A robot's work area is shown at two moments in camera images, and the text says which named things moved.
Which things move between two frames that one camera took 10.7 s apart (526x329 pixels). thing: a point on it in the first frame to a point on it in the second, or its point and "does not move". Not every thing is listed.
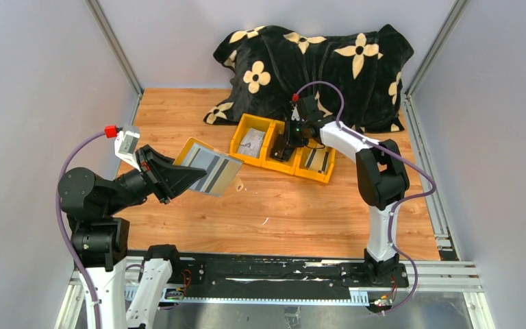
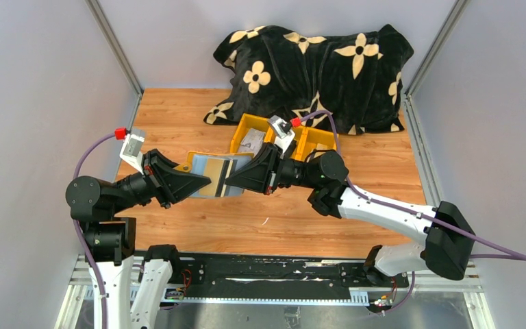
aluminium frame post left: [115, 44] does not move
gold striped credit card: [222, 174] does not move
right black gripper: [294, 133] to [271, 169]
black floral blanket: [354, 77] does not move
